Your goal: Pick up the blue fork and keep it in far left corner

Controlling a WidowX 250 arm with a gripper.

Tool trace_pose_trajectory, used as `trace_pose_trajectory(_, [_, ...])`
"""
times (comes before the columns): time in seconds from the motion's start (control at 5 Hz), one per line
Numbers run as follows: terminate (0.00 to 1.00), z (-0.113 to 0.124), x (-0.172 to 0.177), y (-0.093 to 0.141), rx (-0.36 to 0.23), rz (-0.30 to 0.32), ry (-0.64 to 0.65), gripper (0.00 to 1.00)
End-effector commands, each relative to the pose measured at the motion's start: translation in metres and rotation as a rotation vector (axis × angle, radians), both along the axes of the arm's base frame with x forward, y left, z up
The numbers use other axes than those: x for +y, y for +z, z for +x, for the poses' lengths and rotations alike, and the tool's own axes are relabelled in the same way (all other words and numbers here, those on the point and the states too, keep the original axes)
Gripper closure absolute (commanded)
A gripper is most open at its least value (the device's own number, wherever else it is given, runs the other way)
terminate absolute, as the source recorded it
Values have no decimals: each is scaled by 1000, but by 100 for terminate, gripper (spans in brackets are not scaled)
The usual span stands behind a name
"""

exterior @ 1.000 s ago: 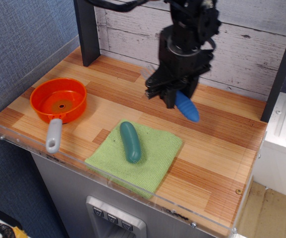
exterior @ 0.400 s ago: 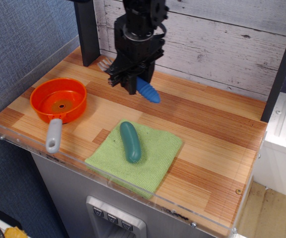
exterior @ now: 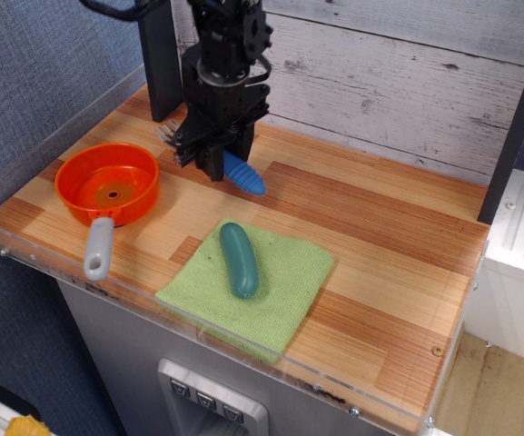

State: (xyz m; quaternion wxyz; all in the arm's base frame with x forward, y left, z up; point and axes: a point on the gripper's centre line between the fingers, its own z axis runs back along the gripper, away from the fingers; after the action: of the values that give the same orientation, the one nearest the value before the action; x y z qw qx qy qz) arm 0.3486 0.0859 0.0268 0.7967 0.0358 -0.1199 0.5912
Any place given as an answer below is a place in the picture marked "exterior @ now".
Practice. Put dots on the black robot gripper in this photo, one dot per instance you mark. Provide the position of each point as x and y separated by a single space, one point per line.
221 113

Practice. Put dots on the blue handled metal fork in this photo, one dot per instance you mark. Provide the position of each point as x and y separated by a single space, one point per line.
238 171

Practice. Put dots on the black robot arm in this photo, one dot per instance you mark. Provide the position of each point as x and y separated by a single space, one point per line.
231 33

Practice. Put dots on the yellow object at corner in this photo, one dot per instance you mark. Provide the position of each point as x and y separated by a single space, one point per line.
26 426

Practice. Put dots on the green toy cucumber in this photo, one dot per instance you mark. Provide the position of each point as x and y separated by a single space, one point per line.
240 261

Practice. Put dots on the green cloth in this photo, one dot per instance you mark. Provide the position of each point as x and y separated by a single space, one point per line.
291 271

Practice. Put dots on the silver control panel with buttons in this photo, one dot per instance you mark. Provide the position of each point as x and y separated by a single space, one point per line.
198 405

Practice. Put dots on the orange toy pan grey handle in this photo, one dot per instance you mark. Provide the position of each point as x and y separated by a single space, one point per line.
106 186

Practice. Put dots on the clear acrylic guard rail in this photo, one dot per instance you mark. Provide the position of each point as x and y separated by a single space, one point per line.
402 231

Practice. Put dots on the black vertical post right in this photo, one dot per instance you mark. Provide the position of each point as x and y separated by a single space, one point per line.
505 164

